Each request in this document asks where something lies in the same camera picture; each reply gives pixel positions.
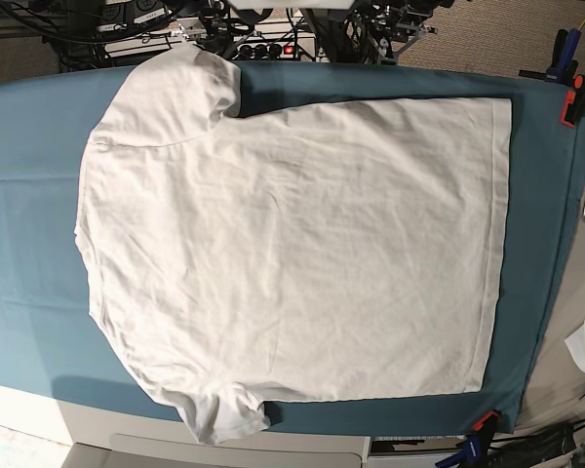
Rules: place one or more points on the white T-shirt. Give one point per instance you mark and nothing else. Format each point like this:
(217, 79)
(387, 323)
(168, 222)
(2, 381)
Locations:
(325, 252)

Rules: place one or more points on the black orange clamp bottom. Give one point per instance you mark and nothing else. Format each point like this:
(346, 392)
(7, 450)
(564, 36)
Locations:
(487, 425)

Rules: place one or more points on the black orange clamp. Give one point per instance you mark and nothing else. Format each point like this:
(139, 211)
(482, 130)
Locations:
(487, 425)
(574, 105)

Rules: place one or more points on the teal table cloth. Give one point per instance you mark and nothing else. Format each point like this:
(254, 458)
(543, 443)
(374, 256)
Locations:
(51, 347)

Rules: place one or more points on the blue clamp bottom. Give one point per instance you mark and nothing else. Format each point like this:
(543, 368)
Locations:
(473, 450)

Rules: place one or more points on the black orange clamp top right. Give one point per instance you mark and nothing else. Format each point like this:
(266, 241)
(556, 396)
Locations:
(574, 105)

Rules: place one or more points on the blue black clamp top right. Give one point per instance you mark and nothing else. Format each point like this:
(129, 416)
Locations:
(563, 65)

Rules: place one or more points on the black power strip red switch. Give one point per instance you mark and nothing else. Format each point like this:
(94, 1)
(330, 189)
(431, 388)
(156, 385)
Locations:
(267, 52)

